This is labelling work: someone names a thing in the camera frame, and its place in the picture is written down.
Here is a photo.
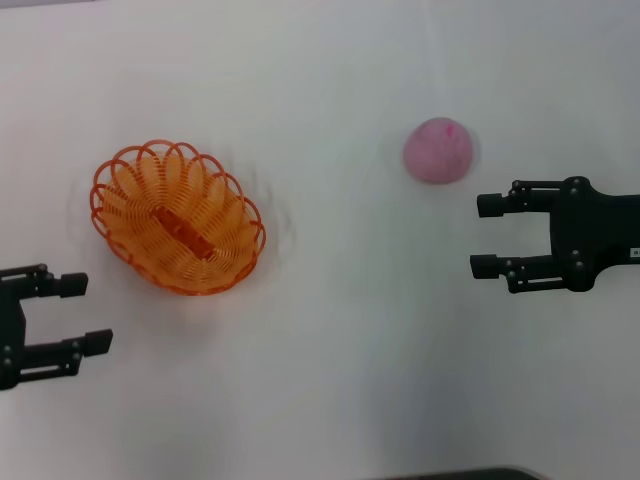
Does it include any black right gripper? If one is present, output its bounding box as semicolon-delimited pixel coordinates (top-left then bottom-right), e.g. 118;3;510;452
469;175;640;295

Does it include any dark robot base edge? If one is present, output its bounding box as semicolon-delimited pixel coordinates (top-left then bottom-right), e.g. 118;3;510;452
389;466;544;480

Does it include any pink peach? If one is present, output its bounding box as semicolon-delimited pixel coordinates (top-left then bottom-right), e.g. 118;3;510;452
402;117;474;186

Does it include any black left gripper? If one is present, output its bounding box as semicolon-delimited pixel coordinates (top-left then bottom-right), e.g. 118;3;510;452
0;263;114;392

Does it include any orange wire basket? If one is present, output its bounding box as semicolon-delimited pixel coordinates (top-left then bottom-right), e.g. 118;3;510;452
89;138;267;297

